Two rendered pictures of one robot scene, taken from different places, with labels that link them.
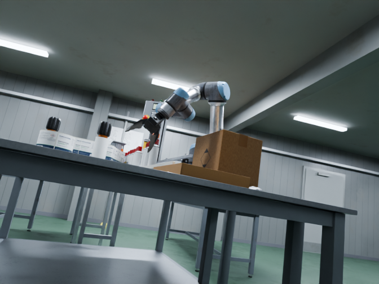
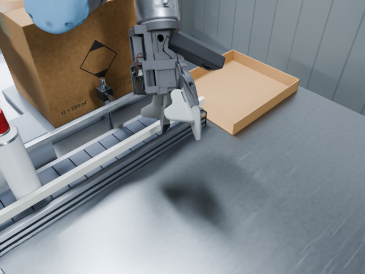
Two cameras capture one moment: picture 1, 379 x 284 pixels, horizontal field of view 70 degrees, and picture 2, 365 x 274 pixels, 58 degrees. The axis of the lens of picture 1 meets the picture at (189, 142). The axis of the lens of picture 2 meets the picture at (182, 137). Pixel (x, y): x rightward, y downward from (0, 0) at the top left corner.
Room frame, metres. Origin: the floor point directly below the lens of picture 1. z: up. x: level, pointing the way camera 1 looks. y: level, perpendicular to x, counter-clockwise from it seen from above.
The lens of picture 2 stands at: (1.46, 0.68, 1.40)
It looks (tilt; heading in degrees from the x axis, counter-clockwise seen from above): 42 degrees down; 250
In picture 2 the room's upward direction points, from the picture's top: straight up
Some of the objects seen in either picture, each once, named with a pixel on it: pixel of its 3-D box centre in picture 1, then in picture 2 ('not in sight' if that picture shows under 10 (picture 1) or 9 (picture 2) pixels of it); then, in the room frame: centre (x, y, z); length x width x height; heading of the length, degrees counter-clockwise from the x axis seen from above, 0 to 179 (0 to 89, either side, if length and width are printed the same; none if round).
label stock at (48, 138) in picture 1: (54, 146); not in sight; (1.65, 0.80, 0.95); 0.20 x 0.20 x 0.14
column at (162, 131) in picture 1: (159, 141); not in sight; (2.04, 0.22, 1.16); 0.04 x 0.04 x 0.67; 23
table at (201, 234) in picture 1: (203, 227); not in sight; (4.44, -0.43, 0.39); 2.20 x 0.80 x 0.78; 13
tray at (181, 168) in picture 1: (197, 177); (232, 86); (1.03, -0.05, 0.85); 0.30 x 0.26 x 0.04; 23
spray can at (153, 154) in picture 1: (153, 155); (13, 159); (1.60, 0.20, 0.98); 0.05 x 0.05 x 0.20
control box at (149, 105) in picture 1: (155, 114); not in sight; (2.08, 0.30, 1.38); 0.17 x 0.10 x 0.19; 78
